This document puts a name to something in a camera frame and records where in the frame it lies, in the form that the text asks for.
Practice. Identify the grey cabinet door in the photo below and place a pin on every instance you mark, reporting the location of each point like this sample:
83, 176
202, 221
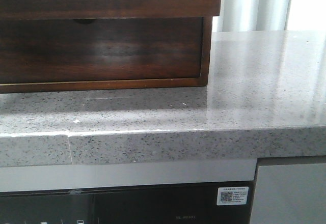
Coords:
289, 190

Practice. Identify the white curtain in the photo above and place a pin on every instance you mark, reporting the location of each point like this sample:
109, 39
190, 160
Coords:
270, 15

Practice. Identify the dark wooden drawer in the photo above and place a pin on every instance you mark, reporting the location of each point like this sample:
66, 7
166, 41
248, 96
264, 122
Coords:
114, 48
103, 9

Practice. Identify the white QR code sticker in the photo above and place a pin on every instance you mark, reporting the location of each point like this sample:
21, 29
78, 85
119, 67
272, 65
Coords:
232, 196

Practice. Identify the black built-in appliance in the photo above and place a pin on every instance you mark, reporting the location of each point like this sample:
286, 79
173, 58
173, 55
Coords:
161, 192

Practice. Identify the dark wooden drawer cabinet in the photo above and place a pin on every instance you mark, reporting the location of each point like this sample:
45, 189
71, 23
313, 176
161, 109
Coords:
206, 51

